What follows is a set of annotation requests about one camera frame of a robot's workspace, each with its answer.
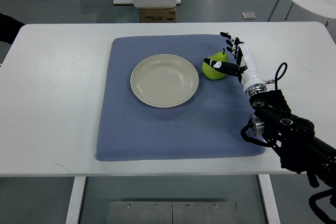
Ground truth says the black object at left edge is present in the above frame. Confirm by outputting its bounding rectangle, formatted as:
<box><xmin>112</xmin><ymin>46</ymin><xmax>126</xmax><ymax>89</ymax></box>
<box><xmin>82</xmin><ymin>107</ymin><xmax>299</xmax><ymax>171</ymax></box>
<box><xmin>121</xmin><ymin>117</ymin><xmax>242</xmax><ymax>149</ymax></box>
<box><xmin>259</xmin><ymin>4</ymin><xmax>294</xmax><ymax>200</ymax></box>
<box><xmin>0</xmin><ymin>14</ymin><xmax>25</xmax><ymax>44</ymax></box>

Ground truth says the brown cardboard box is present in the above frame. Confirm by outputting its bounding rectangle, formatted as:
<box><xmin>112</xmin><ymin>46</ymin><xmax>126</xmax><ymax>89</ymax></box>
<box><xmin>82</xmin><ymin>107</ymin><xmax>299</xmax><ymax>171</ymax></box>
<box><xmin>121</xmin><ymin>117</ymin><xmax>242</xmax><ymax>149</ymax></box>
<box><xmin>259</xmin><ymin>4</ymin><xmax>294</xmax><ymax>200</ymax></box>
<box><xmin>139</xmin><ymin>7</ymin><xmax>176</xmax><ymax>23</ymax></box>

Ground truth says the left white table leg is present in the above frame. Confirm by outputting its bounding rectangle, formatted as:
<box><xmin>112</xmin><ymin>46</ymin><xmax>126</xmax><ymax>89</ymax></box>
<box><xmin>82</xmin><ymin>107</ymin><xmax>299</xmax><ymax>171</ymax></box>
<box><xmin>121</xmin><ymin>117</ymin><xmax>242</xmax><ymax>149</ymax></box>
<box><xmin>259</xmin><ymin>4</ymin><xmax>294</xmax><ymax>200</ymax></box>
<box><xmin>65</xmin><ymin>177</ymin><xmax>86</xmax><ymax>224</ymax></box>

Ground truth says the small grey floor tile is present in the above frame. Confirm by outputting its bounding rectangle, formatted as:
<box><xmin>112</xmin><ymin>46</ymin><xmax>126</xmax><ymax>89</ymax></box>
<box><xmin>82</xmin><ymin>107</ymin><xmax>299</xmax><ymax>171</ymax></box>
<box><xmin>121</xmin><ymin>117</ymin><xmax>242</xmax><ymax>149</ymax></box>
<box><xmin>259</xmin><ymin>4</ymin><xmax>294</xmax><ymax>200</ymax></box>
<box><xmin>242</xmin><ymin>12</ymin><xmax>257</xmax><ymax>20</ymax></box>

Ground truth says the right white table leg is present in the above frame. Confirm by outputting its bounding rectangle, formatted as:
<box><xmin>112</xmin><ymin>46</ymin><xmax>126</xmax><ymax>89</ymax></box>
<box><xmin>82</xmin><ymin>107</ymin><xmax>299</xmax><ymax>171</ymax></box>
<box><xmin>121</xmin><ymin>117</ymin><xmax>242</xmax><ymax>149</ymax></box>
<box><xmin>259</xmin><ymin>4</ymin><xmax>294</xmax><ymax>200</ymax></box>
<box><xmin>258</xmin><ymin>174</ymin><xmax>280</xmax><ymax>224</ymax></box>

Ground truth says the green pear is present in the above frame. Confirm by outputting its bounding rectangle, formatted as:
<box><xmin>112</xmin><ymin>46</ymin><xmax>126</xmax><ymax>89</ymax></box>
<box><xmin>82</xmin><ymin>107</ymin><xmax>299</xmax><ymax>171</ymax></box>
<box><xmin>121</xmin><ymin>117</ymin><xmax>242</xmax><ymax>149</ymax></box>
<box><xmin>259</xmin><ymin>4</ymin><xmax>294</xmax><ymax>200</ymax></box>
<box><xmin>202</xmin><ymin>48</ymin><xmax>228</xmax><ymax>80</ymax></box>

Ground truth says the beige round plate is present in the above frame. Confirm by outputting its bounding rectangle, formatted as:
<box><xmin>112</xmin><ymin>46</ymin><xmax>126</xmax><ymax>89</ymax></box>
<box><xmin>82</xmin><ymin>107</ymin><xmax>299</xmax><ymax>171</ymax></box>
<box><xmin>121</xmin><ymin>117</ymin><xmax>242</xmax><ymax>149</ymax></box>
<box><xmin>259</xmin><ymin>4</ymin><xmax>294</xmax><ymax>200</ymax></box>
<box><xmin>130</xmin><ymin>54</ymin><xmax>199</xmax><ymax>108</ymax></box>

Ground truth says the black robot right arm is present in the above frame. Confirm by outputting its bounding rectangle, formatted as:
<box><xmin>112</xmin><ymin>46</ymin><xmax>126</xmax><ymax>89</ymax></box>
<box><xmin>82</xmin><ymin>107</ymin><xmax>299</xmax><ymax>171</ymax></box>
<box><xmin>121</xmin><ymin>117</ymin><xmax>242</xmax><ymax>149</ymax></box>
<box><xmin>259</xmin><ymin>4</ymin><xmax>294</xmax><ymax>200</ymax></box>
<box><xmin>240</xmin><ymin>88</ymin><xmax>335</xmax><ymax>223</ymax></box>

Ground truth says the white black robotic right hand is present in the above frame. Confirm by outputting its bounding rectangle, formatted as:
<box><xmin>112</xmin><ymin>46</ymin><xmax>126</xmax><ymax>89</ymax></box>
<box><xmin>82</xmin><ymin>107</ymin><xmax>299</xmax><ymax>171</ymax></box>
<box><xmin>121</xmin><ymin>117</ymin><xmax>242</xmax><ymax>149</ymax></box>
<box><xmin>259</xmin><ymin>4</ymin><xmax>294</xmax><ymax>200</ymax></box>
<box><xmin>203</xmin><ymin>32</ymin><xmax>267</xmax><ymax>97</ymax></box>

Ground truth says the white table leg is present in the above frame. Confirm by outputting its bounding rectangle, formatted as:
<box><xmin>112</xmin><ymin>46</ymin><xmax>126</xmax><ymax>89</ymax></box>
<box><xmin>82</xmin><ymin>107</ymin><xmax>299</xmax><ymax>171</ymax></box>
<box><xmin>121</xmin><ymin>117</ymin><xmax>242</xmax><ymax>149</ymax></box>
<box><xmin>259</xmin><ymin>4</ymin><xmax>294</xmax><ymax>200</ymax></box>
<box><xmin>65</xmin><ymin>177</ymin><xmax>86</xmax><ymax>224</ymax></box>
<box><xmin>258</xmin><ymin>174</ymin><xmax>280</xmax><ymax>224</ymax></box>

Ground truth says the blue textured mat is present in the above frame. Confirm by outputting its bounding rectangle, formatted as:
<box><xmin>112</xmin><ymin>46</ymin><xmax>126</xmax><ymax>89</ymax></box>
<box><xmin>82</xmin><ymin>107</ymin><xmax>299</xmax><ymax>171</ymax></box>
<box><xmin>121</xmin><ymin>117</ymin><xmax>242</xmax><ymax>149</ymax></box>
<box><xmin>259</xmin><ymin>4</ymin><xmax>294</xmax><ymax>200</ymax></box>
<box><xmin>96</xmin><ymin>35</ymin><xmax>265</xmax><ymax>162</ymax></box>

